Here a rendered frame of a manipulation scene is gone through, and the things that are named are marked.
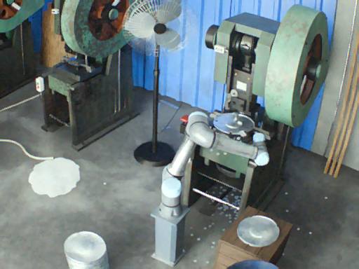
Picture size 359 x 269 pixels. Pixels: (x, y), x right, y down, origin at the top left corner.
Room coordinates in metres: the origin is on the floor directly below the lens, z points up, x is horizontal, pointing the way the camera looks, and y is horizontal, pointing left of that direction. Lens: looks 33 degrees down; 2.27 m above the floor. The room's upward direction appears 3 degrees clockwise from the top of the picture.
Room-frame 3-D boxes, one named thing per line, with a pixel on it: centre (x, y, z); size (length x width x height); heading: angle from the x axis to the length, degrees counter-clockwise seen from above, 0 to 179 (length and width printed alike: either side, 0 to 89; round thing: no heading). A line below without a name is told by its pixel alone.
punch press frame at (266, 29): (2.74, -0.52, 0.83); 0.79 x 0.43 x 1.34; 147
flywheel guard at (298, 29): (2.52, -0.78, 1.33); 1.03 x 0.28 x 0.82; 147
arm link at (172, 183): (1.96, 0.03, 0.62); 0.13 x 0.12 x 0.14; 2
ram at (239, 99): (2.58, -0.42, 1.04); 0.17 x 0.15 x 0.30; 147
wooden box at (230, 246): (1.87, -0.56, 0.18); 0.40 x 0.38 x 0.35; 147
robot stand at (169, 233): (1.95, 0.03, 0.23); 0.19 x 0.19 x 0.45; 61
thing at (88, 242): (1.71, 0.58, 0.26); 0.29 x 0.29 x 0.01
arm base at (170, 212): (1.95, 0.03, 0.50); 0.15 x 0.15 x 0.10
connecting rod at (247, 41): (2.61, -0.44, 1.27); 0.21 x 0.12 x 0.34; 147
